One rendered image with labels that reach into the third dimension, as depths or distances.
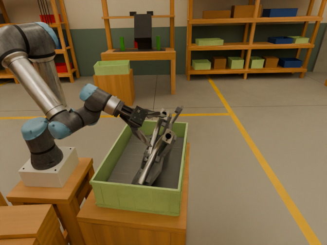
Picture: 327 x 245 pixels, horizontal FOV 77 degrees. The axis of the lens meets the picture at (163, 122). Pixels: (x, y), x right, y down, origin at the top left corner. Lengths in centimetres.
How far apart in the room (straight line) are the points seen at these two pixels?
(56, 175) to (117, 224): 38
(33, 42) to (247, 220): 199
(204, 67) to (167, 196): 481
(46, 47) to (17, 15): 592
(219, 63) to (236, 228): 433
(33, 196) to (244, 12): 530
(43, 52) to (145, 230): 91
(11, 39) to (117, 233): 94
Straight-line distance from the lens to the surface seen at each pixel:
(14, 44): 98
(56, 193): 121
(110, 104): 83
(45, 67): 108
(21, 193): 130
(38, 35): 104
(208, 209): 213
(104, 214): 111
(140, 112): 82
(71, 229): 135
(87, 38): 624
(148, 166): 99
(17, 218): 111
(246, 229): 208
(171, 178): 115
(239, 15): 562
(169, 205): 100
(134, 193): 99
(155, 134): 114
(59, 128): 85
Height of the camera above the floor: 164
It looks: 29 degrees down
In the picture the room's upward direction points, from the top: 1 degrees counter-clockwise
